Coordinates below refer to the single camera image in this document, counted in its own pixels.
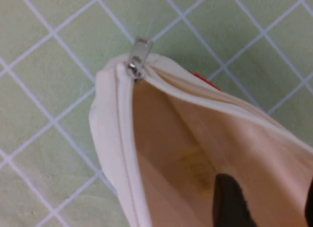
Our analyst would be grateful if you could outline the cream fabric pencil case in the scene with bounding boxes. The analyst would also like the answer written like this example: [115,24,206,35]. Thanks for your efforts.
[89,35,313,227]

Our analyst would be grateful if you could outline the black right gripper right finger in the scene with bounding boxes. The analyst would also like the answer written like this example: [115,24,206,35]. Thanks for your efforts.
[304,177,313,227]

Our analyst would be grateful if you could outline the green white-checked tablecloth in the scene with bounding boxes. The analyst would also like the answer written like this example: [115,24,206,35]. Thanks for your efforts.
[0,0,313,227]

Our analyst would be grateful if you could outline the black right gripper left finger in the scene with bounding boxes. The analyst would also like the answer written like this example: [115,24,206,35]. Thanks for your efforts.
[212,173,260,227]

